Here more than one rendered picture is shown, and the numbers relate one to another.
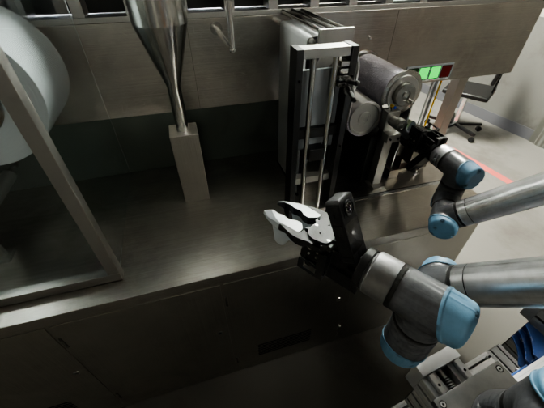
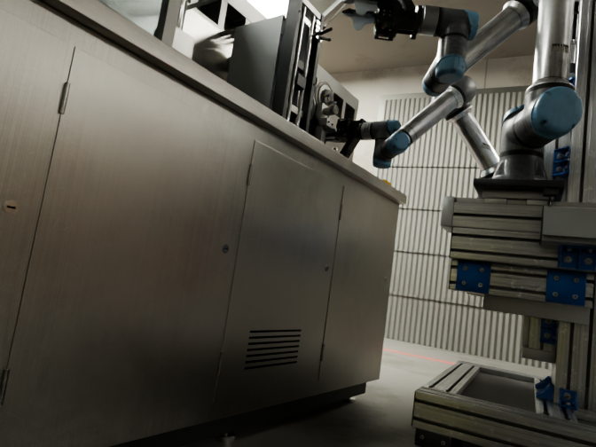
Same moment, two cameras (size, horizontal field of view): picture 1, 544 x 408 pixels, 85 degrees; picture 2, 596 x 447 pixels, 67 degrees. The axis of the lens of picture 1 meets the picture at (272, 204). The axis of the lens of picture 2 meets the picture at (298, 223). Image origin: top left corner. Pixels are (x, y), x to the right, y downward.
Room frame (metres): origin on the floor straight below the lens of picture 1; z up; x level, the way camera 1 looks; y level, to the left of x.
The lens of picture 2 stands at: (-0.45, 0.75, 0.47)
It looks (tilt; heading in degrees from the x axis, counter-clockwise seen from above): 7 degrees up; 322
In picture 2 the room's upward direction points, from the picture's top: 8 degrees clockwise
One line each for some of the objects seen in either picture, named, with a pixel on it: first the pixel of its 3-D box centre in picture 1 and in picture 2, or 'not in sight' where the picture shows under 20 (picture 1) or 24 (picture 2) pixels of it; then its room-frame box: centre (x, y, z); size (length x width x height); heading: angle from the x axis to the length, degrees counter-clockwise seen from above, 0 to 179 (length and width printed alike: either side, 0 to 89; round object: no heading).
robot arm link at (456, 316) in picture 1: (429, 306); (455, 25); (0.23, -0.23, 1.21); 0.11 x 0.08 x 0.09; 49
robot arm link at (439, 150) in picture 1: (442, 156); (368, 130); (0.81, -0.54, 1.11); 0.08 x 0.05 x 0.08; 106
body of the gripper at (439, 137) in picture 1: (427, 142); (351, 130); (0.89, -0.52, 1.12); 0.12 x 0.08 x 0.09; 16
